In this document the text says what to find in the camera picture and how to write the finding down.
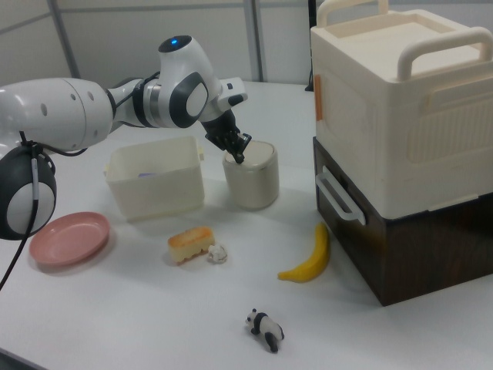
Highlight dark brown wooden drawer box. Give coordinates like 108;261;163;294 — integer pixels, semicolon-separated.
312;136;493;308

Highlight small panda figurine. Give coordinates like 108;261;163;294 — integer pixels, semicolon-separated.
243;308;285;353

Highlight pink plastic plate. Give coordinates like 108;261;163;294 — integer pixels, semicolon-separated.
29;211;112;266

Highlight yellow sponge cake toy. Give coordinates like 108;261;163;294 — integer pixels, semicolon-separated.
167;226;216;266

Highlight white drawer handle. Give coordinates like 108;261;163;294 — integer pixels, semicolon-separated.
314;165;367;226

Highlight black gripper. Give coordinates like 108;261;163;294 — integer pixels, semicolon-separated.
200;109;254;166

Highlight orange tape strip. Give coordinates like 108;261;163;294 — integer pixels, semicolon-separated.
314;75;325;124

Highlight small beige push-lid trash can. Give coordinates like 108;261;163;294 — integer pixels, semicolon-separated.
222;141;280;210

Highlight white plastic storage bin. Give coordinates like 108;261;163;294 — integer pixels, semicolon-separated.
103;134;206;222

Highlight crumpled white paper ball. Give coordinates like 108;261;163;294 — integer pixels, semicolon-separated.
206;241;230;265

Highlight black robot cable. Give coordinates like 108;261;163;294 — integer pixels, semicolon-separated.
0;130;92;291

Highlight yellow toy banana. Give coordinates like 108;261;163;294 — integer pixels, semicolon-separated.
277;222;331;284

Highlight grey partition post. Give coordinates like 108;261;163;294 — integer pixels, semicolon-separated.
45;0;82;79

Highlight black stand pole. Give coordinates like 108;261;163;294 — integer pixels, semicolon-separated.
306;0;318;93

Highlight cream plastic box with handles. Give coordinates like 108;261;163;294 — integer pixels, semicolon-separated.
310;0;493;212

